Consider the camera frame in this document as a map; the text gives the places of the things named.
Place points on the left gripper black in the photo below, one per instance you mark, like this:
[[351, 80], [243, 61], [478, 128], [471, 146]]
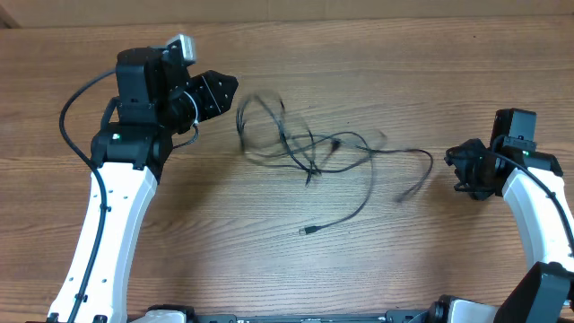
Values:
[[210, 90]]

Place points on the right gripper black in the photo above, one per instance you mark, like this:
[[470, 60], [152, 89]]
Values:
[[458, 159]]

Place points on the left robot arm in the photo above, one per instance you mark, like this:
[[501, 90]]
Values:
[[157, 99]]

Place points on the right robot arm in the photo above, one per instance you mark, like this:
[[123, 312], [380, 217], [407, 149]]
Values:
[[531, 184]]

